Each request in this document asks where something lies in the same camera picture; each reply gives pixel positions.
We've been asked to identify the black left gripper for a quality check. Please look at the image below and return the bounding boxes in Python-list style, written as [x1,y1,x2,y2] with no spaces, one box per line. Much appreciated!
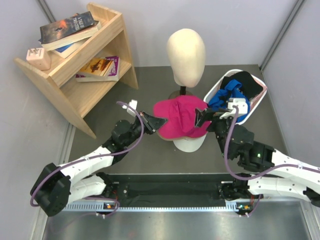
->
[123,110,168,148]

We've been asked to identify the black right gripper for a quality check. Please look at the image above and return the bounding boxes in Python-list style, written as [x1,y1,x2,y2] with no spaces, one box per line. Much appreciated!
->
[194,107,237,160]

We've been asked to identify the pink cap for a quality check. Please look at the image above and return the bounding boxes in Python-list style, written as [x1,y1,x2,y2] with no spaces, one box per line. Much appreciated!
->
[153,95,210,138]

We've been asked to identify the beige cap with black logo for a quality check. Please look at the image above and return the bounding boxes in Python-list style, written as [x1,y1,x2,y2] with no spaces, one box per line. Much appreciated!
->
[157,133,206,141]

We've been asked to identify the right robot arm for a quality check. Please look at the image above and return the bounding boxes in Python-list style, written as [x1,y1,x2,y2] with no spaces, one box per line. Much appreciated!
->
[194,107,320,207]

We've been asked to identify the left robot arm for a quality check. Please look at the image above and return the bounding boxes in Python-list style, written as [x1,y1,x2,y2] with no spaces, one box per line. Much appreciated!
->
[30,111,168,217]

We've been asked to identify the blue cap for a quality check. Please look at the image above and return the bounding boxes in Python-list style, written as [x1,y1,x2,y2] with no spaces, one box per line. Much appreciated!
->
[203,78,251,125]

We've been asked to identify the white perforated basket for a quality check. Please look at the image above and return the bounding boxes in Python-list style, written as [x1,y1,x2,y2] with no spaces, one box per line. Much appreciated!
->
[204,69,268,122]

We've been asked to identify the beige mannequin head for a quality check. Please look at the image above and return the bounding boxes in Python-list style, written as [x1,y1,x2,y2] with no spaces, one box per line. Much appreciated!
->
[166,28,206,88]

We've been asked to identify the orange purple book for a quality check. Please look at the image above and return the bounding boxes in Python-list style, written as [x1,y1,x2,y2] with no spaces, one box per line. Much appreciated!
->
[75,56,120,83]

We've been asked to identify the wooden shelf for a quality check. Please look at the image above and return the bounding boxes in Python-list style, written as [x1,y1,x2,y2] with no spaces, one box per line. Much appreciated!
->
[14,2,138,138]

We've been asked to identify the blue cover book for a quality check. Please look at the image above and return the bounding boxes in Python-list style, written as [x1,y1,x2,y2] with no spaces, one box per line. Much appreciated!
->
[52,39,87,59]

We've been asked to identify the pink power adapter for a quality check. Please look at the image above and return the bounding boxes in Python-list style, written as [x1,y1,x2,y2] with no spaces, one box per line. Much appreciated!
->
[26,47,52,71]

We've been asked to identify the dark cover paperback book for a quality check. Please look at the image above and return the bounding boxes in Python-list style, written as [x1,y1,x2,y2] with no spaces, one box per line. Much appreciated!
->
[39,11,102,51]

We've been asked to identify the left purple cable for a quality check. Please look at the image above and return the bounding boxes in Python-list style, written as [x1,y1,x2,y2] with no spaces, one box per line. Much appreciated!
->
[29,101,145,207]

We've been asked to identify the purple cable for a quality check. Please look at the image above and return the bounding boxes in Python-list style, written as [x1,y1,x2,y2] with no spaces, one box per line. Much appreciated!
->
[29,101,145,207]
[223,104,320,181]

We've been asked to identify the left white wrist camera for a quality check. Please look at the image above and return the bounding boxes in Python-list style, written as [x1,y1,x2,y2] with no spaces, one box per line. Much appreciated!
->
[122,99,138,117]

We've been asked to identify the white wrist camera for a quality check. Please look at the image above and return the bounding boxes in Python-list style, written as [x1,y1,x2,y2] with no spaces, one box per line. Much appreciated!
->
[219,98,250,122]
[122,99,138,117]

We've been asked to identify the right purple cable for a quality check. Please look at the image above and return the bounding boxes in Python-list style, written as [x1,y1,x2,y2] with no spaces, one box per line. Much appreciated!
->
[223,104,320,181]

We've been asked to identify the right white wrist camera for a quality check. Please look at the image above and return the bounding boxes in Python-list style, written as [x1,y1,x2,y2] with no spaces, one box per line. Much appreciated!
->
[219,98,250,122]

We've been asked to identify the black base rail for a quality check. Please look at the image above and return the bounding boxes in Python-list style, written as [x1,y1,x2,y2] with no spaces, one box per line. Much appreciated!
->
[102,173,252,207]

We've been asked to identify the white slotted cable duct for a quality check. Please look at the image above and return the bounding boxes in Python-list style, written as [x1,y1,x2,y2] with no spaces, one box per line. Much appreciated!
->
[62,200,255,213]

